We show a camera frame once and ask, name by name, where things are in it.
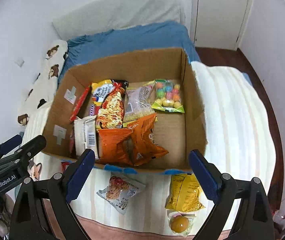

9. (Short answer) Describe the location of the small red snack packet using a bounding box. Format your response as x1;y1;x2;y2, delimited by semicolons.
61;161;71;173

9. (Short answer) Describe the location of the long red snack packet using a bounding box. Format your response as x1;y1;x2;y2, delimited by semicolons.
69;85;91;122

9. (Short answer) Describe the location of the clear white snack packet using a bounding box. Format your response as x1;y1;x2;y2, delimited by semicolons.
74;115;99;160

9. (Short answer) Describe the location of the packaged braised egg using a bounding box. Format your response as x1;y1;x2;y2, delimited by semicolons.
168;211;195;237

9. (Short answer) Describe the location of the yellow snack packet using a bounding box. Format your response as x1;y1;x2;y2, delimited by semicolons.
165;174;204;213

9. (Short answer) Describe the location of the white brown snack packet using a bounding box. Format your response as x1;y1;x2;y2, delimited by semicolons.
96;173;146;215

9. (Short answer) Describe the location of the orange snack packet front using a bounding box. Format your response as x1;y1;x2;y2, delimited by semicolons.
98;128;133;166

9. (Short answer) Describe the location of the orange snack packet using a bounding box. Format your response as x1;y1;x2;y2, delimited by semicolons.
98;128;133;166
127;113;168;166

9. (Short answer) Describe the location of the instant noodle packet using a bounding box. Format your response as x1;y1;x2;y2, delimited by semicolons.
89;79;128;130

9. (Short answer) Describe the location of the clear yellow pastry packet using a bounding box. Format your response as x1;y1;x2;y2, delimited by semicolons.
122;81;155;128

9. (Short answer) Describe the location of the colourful candy balls bag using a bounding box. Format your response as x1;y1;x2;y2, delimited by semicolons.
152;79;185;113

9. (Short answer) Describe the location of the white bedroom door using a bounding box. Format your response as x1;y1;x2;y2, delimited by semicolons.
191;0;253;50

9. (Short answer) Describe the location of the bear print long pillow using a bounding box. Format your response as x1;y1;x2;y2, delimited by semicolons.
17;40;68;126

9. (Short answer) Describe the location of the blue cardboard milk box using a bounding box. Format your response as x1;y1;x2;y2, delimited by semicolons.
43;48;207;172

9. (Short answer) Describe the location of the grey padded headboard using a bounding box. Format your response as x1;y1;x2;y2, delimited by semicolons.
52;0;185;40

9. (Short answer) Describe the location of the white wall socket left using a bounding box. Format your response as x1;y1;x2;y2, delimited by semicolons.
15;59;25;67

